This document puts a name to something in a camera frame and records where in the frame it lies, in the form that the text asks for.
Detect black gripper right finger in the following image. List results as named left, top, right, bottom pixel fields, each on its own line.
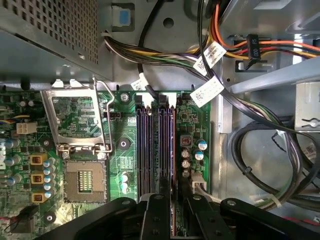
left=179, top=178, right=320, bottom=240

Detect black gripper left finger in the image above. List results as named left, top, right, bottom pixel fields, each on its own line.
left=34, top=176, right=172, bottom=240

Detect green RAM stick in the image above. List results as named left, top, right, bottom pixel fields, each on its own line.
left=169, top=105, right=189, bottom=238

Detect RAM slot with black clips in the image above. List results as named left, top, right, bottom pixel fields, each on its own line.
left=158, top=93, right=168, bottom=178
left=135, top=93, right=146, bottom=201

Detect RAM slot with white clips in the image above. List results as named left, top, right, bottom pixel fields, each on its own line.
left=166, top=93, right=177, bottom=181
left=145, top=93, right=155, bottom=196

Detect green motherboard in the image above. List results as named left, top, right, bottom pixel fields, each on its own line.
left=0, top=89, right=213, bottom=240

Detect black PC case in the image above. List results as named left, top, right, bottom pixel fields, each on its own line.
left=0, top=0, right=320, bottom=240

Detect CPU socket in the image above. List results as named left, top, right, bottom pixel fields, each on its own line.
left=62, top=158, right=108, bottom=203

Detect metal socket cover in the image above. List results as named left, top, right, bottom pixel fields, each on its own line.
left=39, top=79, right=106, bottom=154

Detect grey metal drive cage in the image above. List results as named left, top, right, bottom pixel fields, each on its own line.
left=219, top=0, right=320, bottom=132

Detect white four pin connector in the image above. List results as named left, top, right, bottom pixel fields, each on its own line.
left=15, top=121, right=38, bottom=135

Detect grey power supply unit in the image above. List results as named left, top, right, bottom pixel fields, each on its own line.
left=0, top=0, right=113, bottom=81

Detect black looped cable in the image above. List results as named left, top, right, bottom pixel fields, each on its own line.
left=229, top=124, right=305, bottom=201

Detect multicolour supply wire bundle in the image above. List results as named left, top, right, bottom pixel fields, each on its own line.
left=101, top=29, right=227, bottom=85

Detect black power wire connector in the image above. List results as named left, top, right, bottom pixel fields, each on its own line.
left=245, top=33, right=263, bottom=71

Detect orange yellow power wires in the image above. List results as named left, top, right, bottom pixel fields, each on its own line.
left=203, top=0, right=320, bottom=61

